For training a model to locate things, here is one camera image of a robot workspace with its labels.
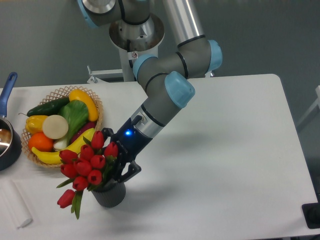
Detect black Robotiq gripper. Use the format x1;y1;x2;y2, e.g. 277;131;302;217
101;117;152;183

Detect red tulip bouquet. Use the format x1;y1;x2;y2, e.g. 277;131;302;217
57;131;119;219

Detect dark grey ribbed vase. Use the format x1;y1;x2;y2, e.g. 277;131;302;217
91;179;126;208

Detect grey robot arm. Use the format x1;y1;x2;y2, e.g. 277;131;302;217
77;0;223;183

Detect purple eggplant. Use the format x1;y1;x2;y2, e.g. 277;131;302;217
69;121;96;144

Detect green leafy vegetable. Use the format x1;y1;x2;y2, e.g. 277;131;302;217
58;100;89;145

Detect yellow banana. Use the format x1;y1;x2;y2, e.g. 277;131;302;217
31;128;96;165

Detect white round onion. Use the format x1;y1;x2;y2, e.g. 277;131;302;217
42;115;69;140

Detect yellow squash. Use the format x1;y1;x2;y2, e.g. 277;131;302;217
69;89;99;122

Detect green cucumber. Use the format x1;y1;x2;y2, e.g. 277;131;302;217
19;97;70;117

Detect orange fruit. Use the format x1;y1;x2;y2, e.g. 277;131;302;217
27;132;54;152

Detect yellow bell pepper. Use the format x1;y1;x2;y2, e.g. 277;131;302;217
25;115;48;135

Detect white rolled cloth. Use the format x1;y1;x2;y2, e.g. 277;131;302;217
1;180;33;229

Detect black device at table edge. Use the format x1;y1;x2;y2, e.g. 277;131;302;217
301;202;320;229

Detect dark pot with blue handle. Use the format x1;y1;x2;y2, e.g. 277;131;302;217
0;72;22;171

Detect white furniture frame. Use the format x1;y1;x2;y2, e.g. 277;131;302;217
296;85;320;133

